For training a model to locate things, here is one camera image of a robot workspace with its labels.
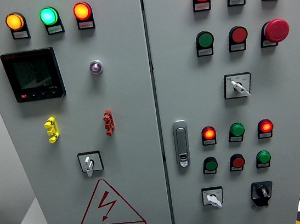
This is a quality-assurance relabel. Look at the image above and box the white-handled turn switch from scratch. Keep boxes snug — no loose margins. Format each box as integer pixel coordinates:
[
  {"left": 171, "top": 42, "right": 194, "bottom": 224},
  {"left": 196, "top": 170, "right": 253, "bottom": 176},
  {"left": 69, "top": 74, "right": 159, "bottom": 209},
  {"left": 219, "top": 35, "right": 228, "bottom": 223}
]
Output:
[
  {"left": 201, "top": 185, "right": 225, "bottom": 210},
  {"left": 76, "top": 150, "right": 106, "bottom": 179},
  {"left": 221, "top": 71, "right": 254, "bottom": 100}
]

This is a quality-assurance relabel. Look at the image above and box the grey cabinet door with display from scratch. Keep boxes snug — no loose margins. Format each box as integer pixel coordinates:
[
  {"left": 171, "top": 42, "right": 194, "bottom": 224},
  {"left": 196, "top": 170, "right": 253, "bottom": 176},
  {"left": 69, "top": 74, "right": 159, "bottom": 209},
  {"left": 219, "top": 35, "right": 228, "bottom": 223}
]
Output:
[{"left": 0, "top": 0, "right": 173, "bottom": 224}]

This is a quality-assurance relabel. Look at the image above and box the silver door lock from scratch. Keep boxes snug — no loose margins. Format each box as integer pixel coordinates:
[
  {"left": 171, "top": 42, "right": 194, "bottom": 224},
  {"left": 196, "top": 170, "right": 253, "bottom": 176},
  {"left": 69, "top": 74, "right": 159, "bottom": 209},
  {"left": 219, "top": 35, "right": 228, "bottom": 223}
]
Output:
[{"left": 171, "top": 119, "right": 193, "bottom": 169}]

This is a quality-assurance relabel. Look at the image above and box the grey cabinet door with lock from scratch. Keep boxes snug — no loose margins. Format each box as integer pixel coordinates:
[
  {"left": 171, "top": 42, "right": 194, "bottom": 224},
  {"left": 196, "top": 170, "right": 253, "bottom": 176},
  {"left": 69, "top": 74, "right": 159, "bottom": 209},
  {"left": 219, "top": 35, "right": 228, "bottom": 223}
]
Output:
[{"left": 142, "top": 0, "right": 300, "bottom": 224}]

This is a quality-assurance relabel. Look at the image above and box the small red lit lamp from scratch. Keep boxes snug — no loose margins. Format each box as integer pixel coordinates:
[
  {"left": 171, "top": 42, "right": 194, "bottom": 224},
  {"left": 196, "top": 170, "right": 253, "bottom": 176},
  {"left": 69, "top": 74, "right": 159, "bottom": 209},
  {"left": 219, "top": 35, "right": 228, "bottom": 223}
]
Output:
[
  {"left": 256, "top": 117, "right": 275, "bottom": 134},
  {"left": 200, "top": 125, "right": 218, "bottom": 141}
]

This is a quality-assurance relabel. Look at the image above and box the white round lamp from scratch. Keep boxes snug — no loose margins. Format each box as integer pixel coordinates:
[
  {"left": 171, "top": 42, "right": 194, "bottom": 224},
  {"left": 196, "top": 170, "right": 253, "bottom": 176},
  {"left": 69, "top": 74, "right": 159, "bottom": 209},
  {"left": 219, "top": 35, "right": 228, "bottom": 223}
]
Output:
[{"left": 88, "top": 59, "right": 104, "bottom": 76}]

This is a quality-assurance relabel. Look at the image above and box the small green push button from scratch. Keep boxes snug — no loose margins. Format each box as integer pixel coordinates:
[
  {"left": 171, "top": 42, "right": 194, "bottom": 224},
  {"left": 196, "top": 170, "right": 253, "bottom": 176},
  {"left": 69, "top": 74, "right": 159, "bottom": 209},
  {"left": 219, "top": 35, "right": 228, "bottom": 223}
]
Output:
[
  {"left": 202, "top": 156, "right": 219, "bottom": 173},
  {"left": 255, "top": 149, "right": 273, "bottom": 165}
]

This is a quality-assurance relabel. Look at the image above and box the small green lamp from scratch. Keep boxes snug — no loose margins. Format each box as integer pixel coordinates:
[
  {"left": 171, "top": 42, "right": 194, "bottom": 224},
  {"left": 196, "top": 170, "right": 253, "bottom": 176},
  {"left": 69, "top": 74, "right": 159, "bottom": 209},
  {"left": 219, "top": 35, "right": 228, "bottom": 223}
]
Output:
[{"left": 228, "top": 121, "right": 246, "bottom": 138}]

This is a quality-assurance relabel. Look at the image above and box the red warning triangle sticker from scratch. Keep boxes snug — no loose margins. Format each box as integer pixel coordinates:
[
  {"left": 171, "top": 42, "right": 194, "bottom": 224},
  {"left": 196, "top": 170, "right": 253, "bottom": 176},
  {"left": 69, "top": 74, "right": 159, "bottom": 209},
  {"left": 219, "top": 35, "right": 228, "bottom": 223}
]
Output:
[{"left": 73, "top": 173, "right": 148, "bottom": 224}]

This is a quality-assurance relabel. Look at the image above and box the small red push button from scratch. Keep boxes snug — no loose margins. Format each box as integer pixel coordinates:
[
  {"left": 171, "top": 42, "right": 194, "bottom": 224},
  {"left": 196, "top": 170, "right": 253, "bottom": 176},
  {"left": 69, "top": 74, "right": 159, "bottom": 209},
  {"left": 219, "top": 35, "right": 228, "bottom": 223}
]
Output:
[{"left": 229, "top": 153, "right": 247, "bottom": 170}]

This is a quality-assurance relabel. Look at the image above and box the black display meter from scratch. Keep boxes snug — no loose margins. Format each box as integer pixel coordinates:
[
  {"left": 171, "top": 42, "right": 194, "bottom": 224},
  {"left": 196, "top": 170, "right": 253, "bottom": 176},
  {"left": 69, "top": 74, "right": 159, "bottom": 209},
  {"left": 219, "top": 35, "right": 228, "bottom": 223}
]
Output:
[{"left": 0, "top": 45, "right": 67, "bottom": 105}]

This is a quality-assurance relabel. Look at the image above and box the green lit round lamp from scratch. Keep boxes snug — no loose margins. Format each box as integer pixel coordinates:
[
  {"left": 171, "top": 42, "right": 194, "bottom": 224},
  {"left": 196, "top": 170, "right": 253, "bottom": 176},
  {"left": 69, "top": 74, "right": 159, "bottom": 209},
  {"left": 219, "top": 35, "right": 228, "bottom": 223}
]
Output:
[{"left": 38, "top": 5, "right": 60, "bottom": 27}]

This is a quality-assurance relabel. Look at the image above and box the large red stop button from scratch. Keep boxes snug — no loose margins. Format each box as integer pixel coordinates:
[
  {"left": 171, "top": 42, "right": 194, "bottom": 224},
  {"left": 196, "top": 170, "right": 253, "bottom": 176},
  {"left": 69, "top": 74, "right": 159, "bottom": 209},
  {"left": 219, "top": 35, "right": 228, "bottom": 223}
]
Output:
[{"left": 260, "top": 17, "right": 292, "bottom": 45}]

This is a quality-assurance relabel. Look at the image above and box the yellow round lamp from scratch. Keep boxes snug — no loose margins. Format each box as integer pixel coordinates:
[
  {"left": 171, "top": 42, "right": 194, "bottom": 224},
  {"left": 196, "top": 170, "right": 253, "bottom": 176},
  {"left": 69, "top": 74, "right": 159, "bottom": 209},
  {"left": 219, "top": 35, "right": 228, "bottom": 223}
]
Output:
[{"left": 4, "top": 10, "right": 26, "bottom": 32}]

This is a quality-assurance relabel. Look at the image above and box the small red handle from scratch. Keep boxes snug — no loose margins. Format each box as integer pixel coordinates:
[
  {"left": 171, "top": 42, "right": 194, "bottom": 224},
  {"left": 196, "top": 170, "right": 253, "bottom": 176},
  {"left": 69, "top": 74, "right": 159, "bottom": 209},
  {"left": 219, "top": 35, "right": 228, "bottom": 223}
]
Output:
[{"left": 102, "top": 108, "right": 117, "bottom": 137}]

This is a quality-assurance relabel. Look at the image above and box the white-handled turn switch, large plate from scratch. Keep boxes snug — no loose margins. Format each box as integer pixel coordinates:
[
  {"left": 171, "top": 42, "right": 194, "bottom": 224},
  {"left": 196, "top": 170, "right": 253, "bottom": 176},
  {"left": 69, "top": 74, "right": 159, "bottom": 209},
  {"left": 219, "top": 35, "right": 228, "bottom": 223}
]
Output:
[{"left": 221, "top": 71, "right": 254, "bottom": 100}]

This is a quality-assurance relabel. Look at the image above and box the small yellow handle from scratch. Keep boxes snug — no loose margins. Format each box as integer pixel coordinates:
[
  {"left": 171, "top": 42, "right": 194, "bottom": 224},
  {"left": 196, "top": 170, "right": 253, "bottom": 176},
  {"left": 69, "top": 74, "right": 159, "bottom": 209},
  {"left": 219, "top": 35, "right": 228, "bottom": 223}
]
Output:
[{"left": 42, "top": 116, "right": 61, "bottom": 145}]

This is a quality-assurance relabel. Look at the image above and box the white-handled turn switch, small plate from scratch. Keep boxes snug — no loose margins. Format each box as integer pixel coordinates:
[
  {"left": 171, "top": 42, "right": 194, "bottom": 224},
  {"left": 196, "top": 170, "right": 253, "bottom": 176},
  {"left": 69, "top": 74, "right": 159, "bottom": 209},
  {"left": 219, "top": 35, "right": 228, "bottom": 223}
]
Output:
[{"left": 201, "top": 185, "right": 225, "bottom": 210}]

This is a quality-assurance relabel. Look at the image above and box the black-handled turn switch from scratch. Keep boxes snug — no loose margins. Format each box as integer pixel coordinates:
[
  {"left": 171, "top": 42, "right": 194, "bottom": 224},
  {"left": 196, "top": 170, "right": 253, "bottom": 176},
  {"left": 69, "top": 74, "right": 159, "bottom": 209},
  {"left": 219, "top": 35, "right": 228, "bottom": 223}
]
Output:
[{"left": 248, "top": 180, "right": 276, "bottom": 209}]

